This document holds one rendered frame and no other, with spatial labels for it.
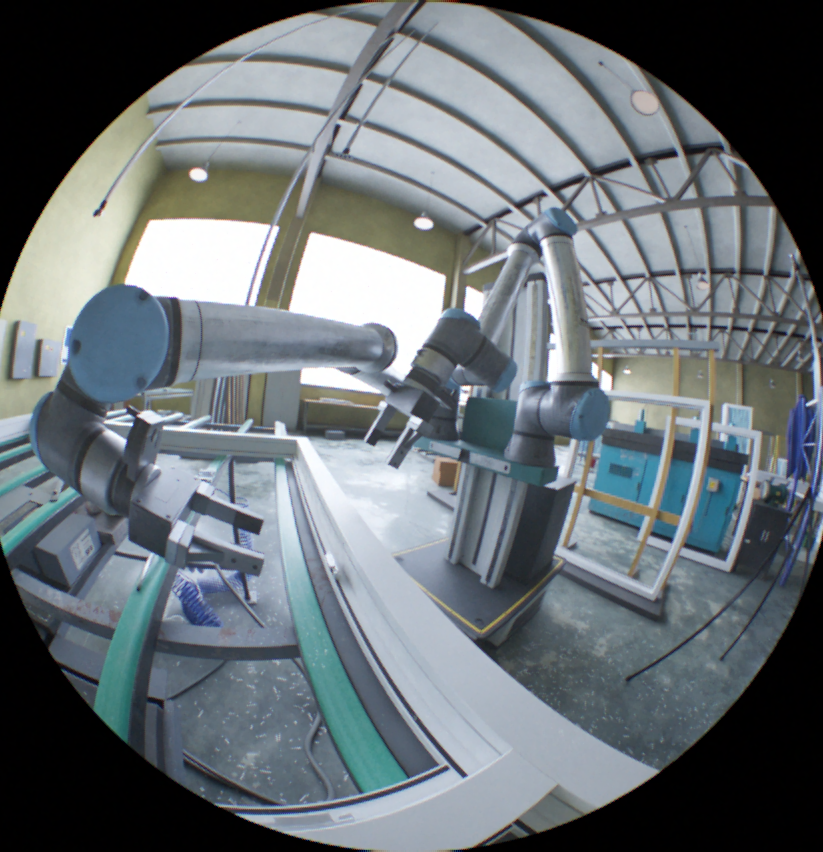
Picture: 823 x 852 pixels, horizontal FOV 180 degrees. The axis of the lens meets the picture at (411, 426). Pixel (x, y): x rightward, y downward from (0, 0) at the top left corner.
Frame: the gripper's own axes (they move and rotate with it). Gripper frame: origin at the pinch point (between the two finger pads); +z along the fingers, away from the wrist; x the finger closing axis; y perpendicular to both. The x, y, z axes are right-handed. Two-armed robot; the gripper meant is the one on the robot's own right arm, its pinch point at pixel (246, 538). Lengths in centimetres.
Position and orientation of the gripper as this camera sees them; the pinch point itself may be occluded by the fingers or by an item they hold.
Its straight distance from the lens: 34.7
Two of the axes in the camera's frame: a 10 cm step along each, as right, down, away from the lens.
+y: -4.2, 9.0, -0.9
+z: 7.7, 4.1, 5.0
